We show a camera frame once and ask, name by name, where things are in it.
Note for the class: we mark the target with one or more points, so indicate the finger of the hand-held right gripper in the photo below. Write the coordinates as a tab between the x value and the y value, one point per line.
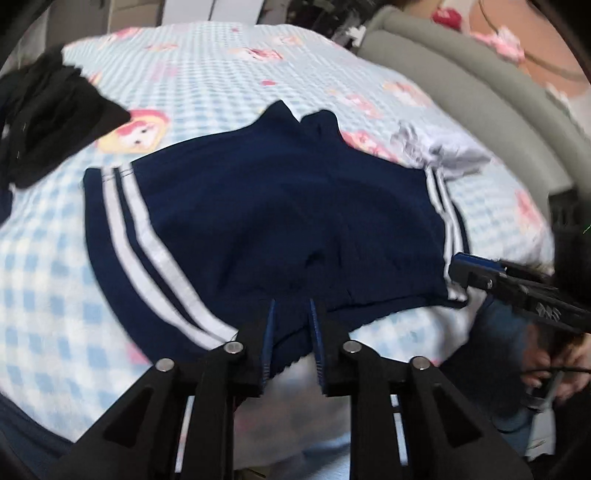
475	271

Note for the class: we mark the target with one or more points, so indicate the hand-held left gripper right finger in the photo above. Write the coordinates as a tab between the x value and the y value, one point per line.
316	337

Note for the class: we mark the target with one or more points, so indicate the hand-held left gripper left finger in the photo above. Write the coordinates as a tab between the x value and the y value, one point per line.
269	333

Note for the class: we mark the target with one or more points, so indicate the navy white-striped shorts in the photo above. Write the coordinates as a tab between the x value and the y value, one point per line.
277	217

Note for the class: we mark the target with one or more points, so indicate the person's right hand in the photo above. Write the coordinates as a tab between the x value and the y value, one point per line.
561	369

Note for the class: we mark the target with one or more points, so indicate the light grey garment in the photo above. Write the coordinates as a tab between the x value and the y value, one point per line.
443	148

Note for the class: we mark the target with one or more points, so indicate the grey padded headboard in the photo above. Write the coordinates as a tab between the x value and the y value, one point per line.
475	87

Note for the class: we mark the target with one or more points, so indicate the pink floral cushion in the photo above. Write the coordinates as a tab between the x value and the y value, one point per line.
512	41

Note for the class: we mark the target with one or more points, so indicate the blue checkered cartoon blanket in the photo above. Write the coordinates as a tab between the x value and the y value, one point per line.
221	78

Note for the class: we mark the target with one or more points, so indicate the black garment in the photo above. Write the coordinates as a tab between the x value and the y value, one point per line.
48	122

